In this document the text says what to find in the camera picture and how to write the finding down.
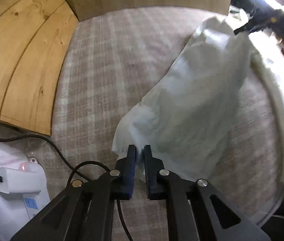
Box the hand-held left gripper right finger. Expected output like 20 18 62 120
144 144 270 241

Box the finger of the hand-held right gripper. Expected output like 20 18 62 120
233 17 258 36

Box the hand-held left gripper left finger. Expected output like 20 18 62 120
10 144 136 241

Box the white shirt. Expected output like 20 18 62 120
112 15 284 184

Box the plaid blanket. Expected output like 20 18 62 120
50 6 284 241

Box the white charger adapter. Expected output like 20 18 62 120
0 163 44 194

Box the white power strip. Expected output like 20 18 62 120
0 136 51 241

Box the pine wood nightstand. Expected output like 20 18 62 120
0 0 80 136

